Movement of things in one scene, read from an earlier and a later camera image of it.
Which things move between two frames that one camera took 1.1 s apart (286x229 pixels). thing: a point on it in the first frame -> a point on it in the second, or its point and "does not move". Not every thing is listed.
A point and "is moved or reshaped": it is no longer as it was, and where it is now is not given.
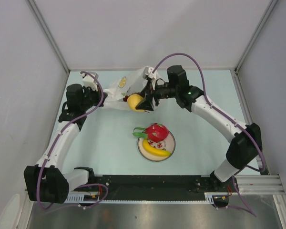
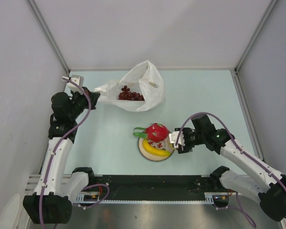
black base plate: (154, 187) does not move
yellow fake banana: (154, 151) does not move
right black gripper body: (164, 91) -> (191, 139)
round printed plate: (168, 144) does not move
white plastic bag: (129, 83) is moved or reshaped
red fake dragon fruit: (156, 132) does not move
